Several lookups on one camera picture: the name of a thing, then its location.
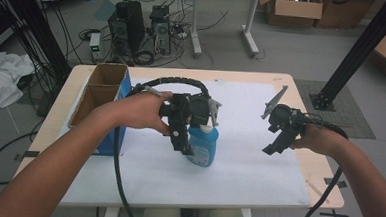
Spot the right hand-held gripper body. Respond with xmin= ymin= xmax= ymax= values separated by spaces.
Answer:
xmin=259 ymin=83 xmax=309 ymax=135

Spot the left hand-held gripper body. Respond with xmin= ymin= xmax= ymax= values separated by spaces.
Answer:
xmin=158 ymin=91 xmax=224 ymax=130

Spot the blue detergent bottle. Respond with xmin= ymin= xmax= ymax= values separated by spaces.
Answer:
xmin=185 ymin=122 xmax=221 ymax=169

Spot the blue cardboard box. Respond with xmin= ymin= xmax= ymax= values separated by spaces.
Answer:
xmin=65 ymin=60 xmax=133 ymax=158

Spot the person's right hand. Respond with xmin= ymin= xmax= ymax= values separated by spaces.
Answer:
xmin=290 ymin=123 xmax=340 ymax=158

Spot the person's left hand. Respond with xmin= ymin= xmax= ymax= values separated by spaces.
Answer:
xmin=111 ymin=87 xmax=175 ymax=136

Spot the white sheet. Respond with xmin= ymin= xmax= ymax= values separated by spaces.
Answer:
xmin=55 ymin=72 xmax=317 ymax=217

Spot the grey floor mat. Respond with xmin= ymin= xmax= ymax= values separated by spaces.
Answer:
xmin=291 ymin=79 xmax=380 ymax=140

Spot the small black computer tower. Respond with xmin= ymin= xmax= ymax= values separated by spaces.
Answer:
xmin=147 ymin=4 xmax=174 ymax=57

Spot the large black computer tower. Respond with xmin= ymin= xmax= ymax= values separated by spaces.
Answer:
xmin=105 ymin=0 xmax=148 ymax=59

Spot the white-legged desk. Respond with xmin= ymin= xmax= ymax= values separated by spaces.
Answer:
xmin=184 ymin=0 xmax=292 ymax=64

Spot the white box with green light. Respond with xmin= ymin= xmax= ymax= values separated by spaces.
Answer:
xmin=87 ymin=31 xmax=104 ymax=62

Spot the open brown cardboard box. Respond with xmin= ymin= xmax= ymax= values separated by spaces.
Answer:
xmin=264 ymin=0 xmax=324 ymax=30

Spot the closed brown cardboard box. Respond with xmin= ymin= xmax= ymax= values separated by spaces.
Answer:
xmin=313 ymin=0 xmax=377 ymax=32

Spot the white cloth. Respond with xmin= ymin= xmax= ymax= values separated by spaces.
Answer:
xmin=0 ymin=50 xmax=37 ymax=114

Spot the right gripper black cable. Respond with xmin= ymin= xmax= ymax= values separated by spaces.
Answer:
xmin=294 ymin=113 xmax=351 ymax=217

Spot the black frame post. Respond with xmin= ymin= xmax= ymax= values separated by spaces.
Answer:
xmin=308 ymin=0 xmax=386 ymax=115
xmin=1 ymin=0 xmax=77 ymax=83

